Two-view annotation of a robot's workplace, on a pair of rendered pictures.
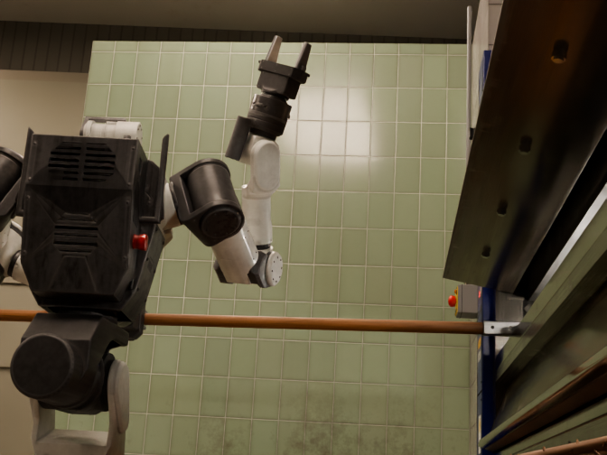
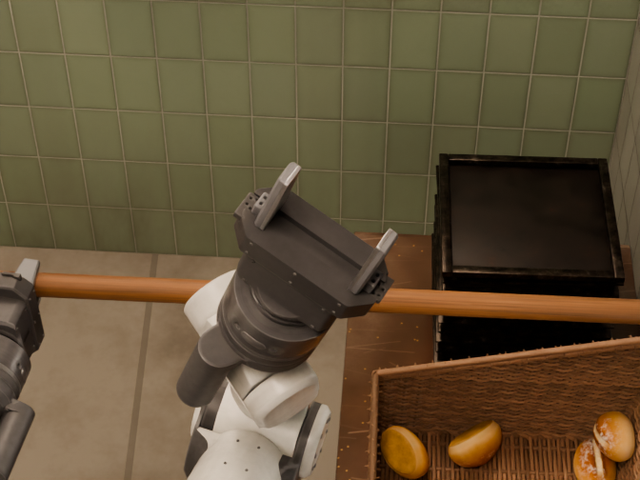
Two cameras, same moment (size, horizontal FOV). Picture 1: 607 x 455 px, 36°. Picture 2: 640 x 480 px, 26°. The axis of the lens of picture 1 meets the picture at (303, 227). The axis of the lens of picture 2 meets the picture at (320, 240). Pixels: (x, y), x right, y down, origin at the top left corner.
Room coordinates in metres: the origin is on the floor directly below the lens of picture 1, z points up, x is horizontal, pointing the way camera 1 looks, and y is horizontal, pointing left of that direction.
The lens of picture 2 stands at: (1.17, 0.09, 2.41)
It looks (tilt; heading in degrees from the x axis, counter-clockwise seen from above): 45 degrees down; 358
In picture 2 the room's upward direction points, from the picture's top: straight up
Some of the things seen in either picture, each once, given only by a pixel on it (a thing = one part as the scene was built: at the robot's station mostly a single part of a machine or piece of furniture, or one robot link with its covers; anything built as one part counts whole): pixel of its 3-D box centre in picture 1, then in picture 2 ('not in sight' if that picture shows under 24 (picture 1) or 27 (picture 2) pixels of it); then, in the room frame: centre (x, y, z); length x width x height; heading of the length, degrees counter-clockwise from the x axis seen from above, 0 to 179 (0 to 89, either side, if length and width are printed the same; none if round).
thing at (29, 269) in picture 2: not in sight; (23, 276); (2.34, 0.40, 1.21); 0.06 x 0.03 x 0.02; 167
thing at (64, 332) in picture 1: (70, 360); not in sight; (1.74, 0.42, 0.99); 0.28 x 0.13 x 0.18; 174
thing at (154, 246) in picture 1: (94, 227); not in sight; (1.77, 0.41, 1.26); 0.34 x 0.30 x 0.36; 89
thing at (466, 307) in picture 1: (466, 301); not in sight; (3.17, -0.58, 1.46); 0.10 x 0.07 x 0.10; 174
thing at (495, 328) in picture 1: (501, 329); not in sight; (2.25, -0.49, 1.20); 0.09 x 0.04 x 0.03; 84
